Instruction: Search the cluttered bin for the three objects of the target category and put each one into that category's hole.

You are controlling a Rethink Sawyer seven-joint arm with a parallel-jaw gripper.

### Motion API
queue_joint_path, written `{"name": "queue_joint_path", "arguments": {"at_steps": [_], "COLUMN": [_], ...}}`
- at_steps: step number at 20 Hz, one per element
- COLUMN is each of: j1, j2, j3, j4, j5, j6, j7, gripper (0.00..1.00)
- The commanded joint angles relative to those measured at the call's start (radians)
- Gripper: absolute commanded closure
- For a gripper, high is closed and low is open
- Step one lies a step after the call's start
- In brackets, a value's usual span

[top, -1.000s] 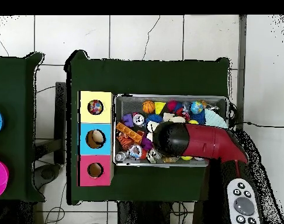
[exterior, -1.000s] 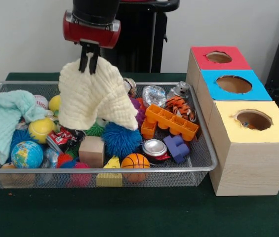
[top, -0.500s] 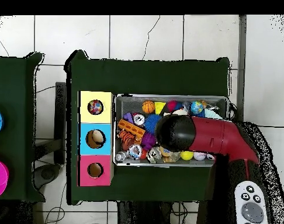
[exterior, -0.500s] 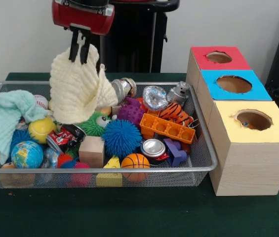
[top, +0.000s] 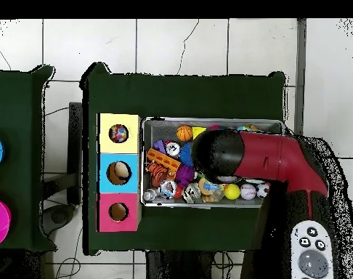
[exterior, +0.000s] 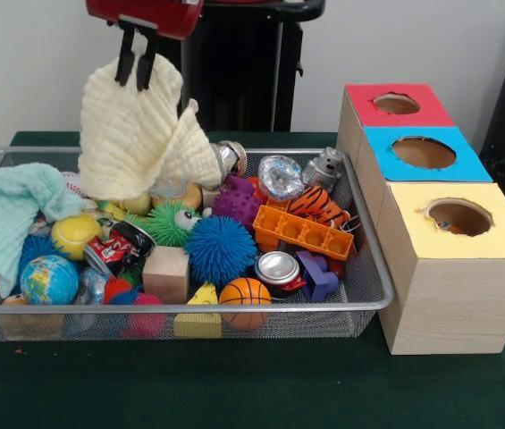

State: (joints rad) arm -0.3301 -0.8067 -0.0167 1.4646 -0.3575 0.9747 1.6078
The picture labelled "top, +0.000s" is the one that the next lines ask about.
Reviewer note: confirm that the colourful dotted cloth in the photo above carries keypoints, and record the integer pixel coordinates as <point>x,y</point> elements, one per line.
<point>118,133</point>

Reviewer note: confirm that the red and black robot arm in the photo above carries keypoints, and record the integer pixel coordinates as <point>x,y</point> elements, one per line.
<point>266,157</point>

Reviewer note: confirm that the wooden box with three holes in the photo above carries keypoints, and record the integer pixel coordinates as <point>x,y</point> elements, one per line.
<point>104,226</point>

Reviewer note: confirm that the blue spiky rubber ball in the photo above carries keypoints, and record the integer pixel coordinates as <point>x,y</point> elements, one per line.
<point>186,154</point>

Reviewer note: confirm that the orange toy building block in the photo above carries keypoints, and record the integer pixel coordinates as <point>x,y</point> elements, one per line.
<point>162,158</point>

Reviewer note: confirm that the orange toy basketball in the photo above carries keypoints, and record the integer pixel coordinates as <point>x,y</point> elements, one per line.
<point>184,133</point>

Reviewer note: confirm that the purple knobbly ball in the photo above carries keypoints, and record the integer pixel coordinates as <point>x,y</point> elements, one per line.
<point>184,175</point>

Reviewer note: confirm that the tiger plush toy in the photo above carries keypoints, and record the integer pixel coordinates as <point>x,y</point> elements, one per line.
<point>159,174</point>

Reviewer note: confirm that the crumpled clear plastic packet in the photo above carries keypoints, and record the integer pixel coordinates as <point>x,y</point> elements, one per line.
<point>168,189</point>

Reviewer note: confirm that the dark green tablecloth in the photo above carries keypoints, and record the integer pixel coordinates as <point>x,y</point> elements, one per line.
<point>179,96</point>
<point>16,101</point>

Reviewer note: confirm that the plain yellow ball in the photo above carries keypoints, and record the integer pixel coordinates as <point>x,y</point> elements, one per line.
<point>232,191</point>

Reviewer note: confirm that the globe print ball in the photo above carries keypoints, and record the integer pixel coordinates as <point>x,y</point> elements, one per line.
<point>243,128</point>

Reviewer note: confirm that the white toy baseball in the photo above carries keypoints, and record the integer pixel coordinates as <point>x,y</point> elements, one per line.
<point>248,191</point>

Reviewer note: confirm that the black and white soccer ball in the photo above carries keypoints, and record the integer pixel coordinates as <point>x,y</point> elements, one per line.
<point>262,191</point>

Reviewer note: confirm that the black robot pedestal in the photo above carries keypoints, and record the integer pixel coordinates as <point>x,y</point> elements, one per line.
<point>179,267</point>

